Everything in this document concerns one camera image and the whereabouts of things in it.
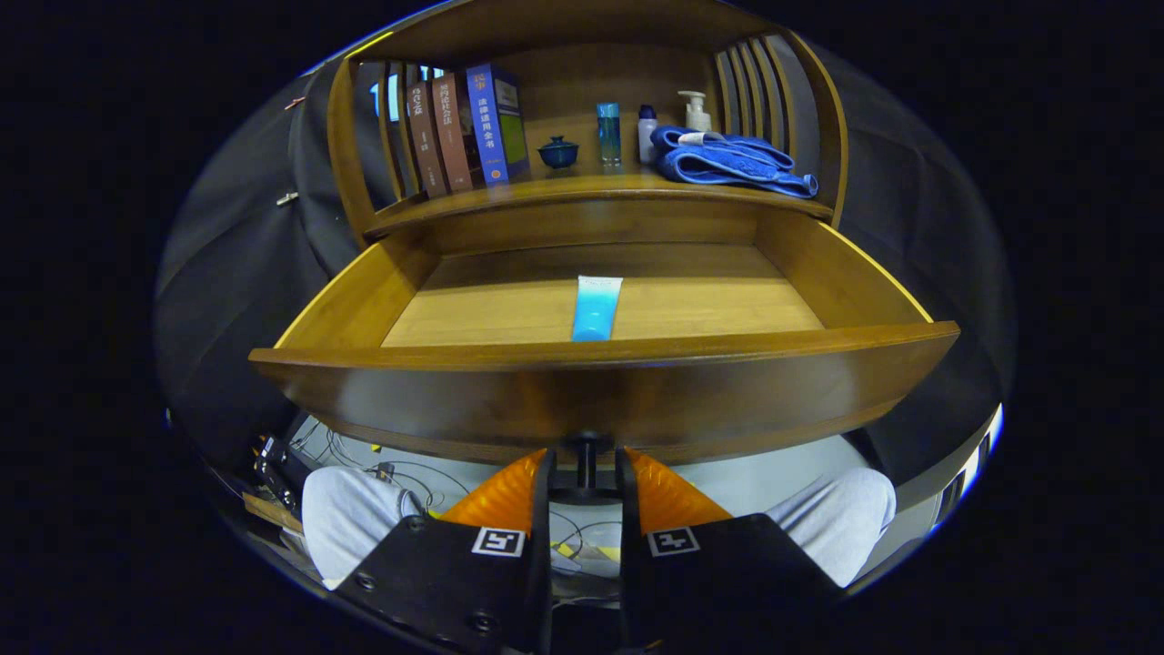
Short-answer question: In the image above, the person's right leg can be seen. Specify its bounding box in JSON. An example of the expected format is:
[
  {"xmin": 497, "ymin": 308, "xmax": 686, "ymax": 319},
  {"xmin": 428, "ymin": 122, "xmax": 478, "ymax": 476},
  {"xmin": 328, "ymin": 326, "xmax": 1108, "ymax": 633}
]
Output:
[{"xmin": 764, "ymin": 467, "xmax": 898, "ymax": 589}]

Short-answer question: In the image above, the brown book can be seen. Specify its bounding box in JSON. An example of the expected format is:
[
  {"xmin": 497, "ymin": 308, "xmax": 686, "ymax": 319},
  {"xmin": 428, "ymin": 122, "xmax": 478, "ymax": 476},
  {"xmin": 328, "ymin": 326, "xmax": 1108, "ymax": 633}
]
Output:
[
  {"xmin": 406, "ymin": 80, "xmax": 448, "ymax": 199},
  {"xmin": 431, "ymin": 73, "xmax": 476, "ymax": 194}
]

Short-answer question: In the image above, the folded blue towel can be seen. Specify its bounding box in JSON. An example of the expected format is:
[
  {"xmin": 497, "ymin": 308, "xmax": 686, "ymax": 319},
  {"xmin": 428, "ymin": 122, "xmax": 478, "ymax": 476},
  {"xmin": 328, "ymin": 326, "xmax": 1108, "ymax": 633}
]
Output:
[{"xmin": 649, "ymin": 125, "xmax": 819, "ymax": 199}]

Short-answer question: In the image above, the person's leg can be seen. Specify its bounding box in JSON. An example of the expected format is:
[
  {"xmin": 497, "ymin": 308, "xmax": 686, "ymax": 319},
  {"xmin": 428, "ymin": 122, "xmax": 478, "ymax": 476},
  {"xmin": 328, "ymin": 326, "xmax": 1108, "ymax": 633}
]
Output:
[
  {"xmin": 302, "ymin": 466, "xmax": 456, "ymax": 590},
  {"xmin": 764, "ymin": 467, "xmax": 898, "ymax": 589}
]

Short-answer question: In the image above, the wooden cabinet with shelf frame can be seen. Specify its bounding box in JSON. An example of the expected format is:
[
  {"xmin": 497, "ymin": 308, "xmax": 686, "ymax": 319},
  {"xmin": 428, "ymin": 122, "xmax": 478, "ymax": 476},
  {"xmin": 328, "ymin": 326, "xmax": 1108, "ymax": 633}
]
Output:
[{"xmin": 326, "ymin": 0, "xmax": 851, "ymax": 247}]

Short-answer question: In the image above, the wooden drawer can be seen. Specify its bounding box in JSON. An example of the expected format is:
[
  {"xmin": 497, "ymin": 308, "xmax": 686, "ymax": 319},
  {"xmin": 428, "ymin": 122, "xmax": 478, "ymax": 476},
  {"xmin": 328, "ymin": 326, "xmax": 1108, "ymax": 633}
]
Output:
[{"xmin": 249, "ymin": 202, "xmax": 961, "ymax": 506}]

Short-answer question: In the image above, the black device box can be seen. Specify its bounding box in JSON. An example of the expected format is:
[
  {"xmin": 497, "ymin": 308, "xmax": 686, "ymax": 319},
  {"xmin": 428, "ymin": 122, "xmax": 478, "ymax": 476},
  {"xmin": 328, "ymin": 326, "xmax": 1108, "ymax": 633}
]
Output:
[{"xmin": 255, "ymin": 435, "xmax": 315, "ymax": 510}]

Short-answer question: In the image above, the person's left leg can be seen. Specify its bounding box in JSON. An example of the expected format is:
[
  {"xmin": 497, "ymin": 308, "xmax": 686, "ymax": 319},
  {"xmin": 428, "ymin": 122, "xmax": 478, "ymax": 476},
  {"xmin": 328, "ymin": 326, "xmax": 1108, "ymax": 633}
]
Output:
[{"xmin": 302, "ymin": 466, "xmax": 456, "ymax": 590}]

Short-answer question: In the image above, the blue book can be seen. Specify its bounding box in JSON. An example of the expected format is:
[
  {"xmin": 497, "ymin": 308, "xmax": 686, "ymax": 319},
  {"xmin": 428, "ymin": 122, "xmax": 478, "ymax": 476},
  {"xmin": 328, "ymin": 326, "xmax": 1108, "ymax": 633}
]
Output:
[{"xmin": 466, "ymin": 62, "xmax": 530, "ymax": 188}]

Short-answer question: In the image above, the clear bottle with blue cap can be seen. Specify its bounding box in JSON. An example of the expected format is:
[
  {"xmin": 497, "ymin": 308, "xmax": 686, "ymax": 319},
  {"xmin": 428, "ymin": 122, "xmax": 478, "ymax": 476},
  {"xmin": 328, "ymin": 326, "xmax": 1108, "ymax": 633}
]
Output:
[{"xmin": 597, "ymin": 102, "xmax": 622, "ymax": 166}]

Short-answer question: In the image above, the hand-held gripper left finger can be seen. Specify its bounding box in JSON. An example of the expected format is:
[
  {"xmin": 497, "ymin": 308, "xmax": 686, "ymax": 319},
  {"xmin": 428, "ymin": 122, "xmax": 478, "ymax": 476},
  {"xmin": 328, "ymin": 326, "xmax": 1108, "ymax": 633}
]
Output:
[{"xmin": 332, "ymin": 446, "xmax": 557, "ymax": 655}]

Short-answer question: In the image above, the white pump bottle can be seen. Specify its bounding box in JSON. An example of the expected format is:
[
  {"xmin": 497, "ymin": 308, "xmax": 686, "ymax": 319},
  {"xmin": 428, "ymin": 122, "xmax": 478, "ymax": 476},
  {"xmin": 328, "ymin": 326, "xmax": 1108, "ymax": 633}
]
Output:
[{"xmin": 677, "ymin": 90, "xmax": 713, "ymax": 135}]

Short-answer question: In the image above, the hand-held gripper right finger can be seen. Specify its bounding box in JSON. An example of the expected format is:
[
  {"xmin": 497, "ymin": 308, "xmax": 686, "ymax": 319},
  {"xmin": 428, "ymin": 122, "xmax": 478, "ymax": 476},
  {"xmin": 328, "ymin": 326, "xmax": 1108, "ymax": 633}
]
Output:
[{"xmin": 617, "ymin": 446, "xmax": 845, "ymax": 654}]

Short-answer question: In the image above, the tangle of black cables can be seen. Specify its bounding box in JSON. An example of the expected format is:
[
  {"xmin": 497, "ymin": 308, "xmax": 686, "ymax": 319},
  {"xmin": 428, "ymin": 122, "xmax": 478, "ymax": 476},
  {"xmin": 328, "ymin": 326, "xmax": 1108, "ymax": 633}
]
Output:
[{"xmin": 291, "ymin": 418, "xmax": 478, "ymax": 515}]

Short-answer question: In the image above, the blue tube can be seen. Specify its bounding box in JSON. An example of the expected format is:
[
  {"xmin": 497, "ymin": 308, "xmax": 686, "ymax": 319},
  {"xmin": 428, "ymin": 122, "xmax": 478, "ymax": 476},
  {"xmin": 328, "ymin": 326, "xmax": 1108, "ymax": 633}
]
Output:
[{"xmin": 571, "ymin": 276, "xmax": 625, "ymax": 343}]

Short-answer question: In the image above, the wooden countertop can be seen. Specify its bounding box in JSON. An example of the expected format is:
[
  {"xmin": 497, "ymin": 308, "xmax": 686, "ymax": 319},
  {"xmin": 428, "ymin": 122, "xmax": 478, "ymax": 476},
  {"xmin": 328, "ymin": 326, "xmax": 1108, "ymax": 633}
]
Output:
[{"xmin": 364, "ymin": 109, "xmax": 833, "ymax": 239}]

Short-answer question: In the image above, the yellow black floor tape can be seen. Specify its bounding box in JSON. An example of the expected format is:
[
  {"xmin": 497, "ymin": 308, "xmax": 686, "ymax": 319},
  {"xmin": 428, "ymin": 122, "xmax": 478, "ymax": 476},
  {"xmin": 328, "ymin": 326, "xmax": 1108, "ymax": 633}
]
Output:
[{"xmin": 555, "ymin": 540, "xmax": 624, "ymax": 563}]

